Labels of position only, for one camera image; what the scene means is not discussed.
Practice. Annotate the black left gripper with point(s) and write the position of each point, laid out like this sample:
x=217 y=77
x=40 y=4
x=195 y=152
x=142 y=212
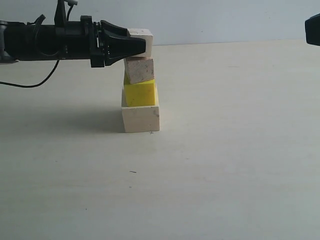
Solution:
x=78 y=40

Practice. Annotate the small wooden cube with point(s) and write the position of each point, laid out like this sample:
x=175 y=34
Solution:
x=145 y=34

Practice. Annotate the medium wooden cube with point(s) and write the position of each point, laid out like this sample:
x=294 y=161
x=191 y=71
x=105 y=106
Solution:
x=139 y=69

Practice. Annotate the yellow cube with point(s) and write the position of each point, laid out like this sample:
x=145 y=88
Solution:
x=139 y=94

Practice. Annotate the large pale wooden cube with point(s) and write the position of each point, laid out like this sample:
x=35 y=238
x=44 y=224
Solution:
x=137 y=119

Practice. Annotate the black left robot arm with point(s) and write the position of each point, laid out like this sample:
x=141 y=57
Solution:
x=102 y=43

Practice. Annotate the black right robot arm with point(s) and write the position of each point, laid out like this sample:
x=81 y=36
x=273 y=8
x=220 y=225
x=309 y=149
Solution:
x=312 y=30

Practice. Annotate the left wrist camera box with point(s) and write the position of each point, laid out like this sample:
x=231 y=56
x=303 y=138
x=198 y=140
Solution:
x=61 y=16

